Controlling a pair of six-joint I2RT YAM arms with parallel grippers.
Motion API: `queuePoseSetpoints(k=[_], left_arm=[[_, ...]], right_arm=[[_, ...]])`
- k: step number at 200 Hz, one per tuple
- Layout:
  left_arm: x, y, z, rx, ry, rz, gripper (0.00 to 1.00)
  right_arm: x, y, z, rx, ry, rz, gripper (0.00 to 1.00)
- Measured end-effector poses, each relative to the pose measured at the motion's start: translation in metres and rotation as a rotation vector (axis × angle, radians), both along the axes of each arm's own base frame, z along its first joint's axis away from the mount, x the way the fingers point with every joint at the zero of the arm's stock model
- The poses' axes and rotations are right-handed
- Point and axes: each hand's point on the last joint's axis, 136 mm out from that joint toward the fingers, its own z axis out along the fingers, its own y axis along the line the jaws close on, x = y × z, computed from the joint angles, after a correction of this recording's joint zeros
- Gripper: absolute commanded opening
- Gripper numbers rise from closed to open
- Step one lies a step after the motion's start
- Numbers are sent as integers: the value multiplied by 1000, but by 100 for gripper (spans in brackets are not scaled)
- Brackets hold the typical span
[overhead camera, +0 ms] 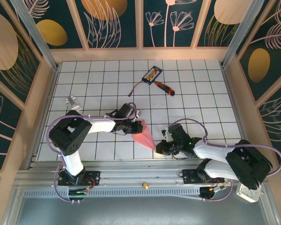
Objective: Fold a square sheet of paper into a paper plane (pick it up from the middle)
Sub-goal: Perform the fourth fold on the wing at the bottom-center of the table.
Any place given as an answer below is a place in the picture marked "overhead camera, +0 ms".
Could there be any thin red battery wire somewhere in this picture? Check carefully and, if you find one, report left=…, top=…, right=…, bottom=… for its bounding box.
left=128, top=79, right=146, bottom=97

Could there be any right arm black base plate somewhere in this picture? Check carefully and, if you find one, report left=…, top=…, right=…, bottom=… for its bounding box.
left=182, top=168, right=225, bottom=185

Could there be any dark floral wall panel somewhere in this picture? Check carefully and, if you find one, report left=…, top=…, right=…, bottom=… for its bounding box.
left=196, top=0, right=240, bottom=47
left=0, top=0, right=42, bottom=107
left=0, top=82, right=23, bottom=169
left=25, top=0, right=85, bottom=49
left=257, top=90, right=281, bottom=167
left=74, top=0, right=141, bottom=49
left=236, top=0, right=281, bottom=102
left=142, top=0, right=195, bottom=47

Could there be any aluminium table frame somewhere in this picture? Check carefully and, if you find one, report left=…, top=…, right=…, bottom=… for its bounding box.
left=13, top=159, right=272, bottom=197

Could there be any black electronics board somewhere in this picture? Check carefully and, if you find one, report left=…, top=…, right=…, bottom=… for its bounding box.
left=67, top=188, right=89, bottom=197
left=200, top=185, right=226, bottom=200

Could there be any white square clock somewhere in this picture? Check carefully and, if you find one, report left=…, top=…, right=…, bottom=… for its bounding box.
left=236, top=184, right=262, bottom=203

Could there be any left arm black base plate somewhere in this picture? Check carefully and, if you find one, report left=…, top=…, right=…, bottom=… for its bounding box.
left=57, top=170, right=101, bottom=187

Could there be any aluminium corner post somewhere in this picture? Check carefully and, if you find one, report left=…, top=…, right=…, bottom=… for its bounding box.
left=9, top=0, right=60, bottom=72
left=221, top=0, right=258, bottom=68

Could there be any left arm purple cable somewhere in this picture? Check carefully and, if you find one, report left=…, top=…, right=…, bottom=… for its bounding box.
left=48, top=102, right=138, bottom=203

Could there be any white plastic part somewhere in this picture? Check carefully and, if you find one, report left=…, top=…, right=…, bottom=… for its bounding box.
left=65, top=95, right=82, bottom=111

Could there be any slotted grey cable duct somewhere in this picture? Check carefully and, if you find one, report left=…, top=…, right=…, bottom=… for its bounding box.
left=22, top=187, right=202, bottom=198

